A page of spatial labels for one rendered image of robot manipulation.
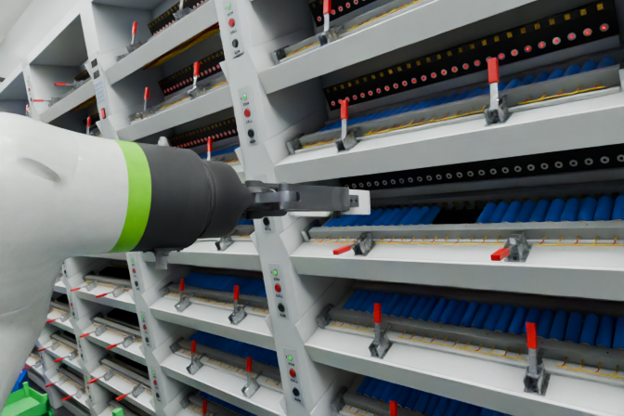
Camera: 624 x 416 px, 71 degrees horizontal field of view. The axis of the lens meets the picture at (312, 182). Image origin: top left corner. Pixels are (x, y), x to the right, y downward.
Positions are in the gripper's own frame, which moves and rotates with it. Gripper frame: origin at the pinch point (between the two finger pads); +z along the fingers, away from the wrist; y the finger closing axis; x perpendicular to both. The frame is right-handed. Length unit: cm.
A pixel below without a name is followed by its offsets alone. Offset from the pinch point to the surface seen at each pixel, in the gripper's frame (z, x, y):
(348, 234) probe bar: 24.6, -4.4, -17.3
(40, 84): 9, 60, -170
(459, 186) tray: 35.2, 4.0, 0.7
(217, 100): 14, 26, -46
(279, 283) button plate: 21.7, -14.7, -34.4
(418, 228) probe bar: 24.5, -3.6, -2.0
